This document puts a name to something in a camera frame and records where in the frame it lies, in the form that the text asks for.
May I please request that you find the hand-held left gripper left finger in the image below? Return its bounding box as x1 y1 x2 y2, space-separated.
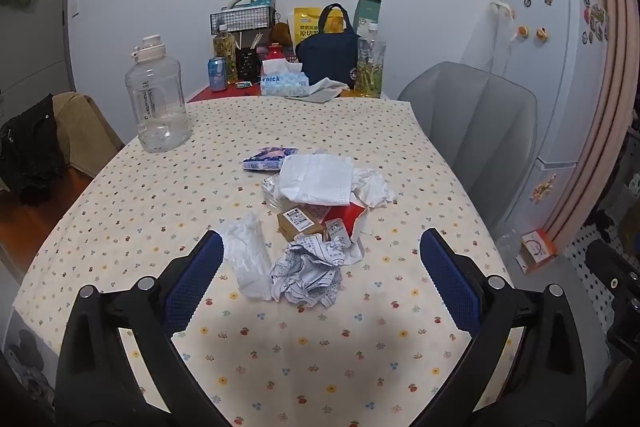
55 229 236 427

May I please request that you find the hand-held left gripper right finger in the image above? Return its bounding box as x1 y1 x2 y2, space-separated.
410 228 586 427

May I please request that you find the small cardboard box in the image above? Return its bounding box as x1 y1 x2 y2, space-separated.
277 205 333 244

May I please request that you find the labelled clear plastic packet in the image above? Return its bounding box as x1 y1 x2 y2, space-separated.
324 218 351 248

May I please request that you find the white plastic wrapper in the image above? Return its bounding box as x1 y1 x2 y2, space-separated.
220 213 273 300

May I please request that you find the orange and white box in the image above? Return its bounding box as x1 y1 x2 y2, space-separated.
515 228 559 274

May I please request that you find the crumpled printed receipt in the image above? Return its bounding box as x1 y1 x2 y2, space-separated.
270 234 365 308

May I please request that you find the clear plastic bag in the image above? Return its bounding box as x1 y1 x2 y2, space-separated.
261 174 286 210

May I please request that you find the red paper carton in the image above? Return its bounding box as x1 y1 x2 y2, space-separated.
320 202 373 245

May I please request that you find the crumpled white tissue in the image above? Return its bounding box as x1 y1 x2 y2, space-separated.
350 167 398 210

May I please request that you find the blue pocket tissue pack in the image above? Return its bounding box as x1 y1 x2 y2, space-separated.
242 146 299 172

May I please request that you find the grey chair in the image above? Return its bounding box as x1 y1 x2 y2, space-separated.
397 61 539 232

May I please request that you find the large clear water jug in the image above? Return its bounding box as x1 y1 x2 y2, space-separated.
124 35 194 154

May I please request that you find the red table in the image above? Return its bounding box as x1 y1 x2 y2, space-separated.
186 79 393 104

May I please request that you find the brown jacket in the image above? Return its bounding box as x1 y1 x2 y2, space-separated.
52 92 125 178

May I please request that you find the blue drink can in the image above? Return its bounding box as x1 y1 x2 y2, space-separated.
207 57 229 92

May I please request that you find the blue tissue box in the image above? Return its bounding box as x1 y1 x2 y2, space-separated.
260 59 309 97

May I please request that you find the black clothing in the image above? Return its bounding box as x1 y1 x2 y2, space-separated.
0 94 68 206

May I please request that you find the black mesh pen holder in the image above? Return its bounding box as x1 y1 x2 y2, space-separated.
236 48 259 82

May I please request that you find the grey cloth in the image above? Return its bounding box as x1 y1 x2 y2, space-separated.
285 77 351 104

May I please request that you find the plastic bottle with yellow contents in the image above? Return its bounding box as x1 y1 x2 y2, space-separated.
355 22 387 98
212 24 239 84

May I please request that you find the white refrigerator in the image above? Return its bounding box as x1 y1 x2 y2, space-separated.
492 0 611 235

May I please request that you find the white tote bag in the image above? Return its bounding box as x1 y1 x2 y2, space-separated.
460 0 518 75

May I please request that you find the navy lunch bag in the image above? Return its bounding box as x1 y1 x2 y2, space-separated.
295 4 362 90

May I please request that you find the brown plush toy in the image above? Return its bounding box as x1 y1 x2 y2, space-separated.
270 21 294 45

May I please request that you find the yellow snack bag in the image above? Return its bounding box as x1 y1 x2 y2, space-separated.
293 7 324 48

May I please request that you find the green carton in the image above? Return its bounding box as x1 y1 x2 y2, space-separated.
353 0 383 38

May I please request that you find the black wire basket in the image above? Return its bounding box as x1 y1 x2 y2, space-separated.
209 5 279 38

